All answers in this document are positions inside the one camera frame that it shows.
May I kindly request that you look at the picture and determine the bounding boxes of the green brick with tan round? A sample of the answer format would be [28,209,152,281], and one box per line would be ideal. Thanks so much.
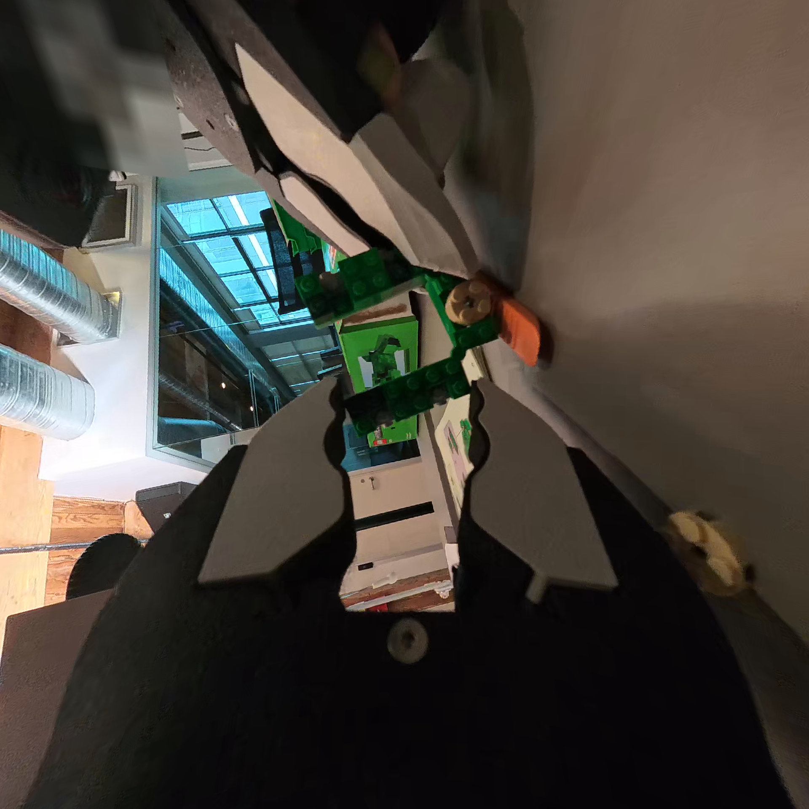
[425,273,501,367]

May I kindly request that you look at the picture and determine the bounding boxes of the light green toy box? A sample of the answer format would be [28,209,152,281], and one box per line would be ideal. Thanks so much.
[271,199,345,266]

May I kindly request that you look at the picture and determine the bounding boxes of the silver ventilation duct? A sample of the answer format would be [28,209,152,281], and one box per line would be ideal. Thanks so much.
[0,229,121,345]
[0,344,96,441]

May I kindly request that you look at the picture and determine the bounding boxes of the green grey brick assembly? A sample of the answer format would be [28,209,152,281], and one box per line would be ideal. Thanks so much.
[295,248,431,328]

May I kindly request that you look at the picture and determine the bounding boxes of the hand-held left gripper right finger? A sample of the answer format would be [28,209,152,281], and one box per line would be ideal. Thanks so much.
[456,378,620,603]

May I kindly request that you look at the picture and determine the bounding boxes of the large green brick assembly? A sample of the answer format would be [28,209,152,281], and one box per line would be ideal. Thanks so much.
[344,357,474,438]

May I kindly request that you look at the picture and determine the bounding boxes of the brick instruction booklet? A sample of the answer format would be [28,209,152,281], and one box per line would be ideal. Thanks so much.
[425,348,490,525]

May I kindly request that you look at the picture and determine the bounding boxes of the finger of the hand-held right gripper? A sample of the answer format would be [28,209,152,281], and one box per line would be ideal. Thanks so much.
[235,42,381,255]
[349,115,480,280]

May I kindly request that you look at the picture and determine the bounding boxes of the tan lego piece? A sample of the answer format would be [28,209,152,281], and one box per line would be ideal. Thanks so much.
[667,509,756,595]

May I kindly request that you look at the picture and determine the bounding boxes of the orange brick separator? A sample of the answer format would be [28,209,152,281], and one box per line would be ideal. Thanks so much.
[496,296,543,367]

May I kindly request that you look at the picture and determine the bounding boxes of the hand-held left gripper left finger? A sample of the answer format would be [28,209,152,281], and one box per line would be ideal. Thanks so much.
[198,377,358,592]

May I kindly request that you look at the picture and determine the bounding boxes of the glass partition window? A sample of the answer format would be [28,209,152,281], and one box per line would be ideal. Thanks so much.
[148,177,355,471]

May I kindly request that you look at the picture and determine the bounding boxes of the black box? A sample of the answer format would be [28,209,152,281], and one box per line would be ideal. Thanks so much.
[136,482,200,538]

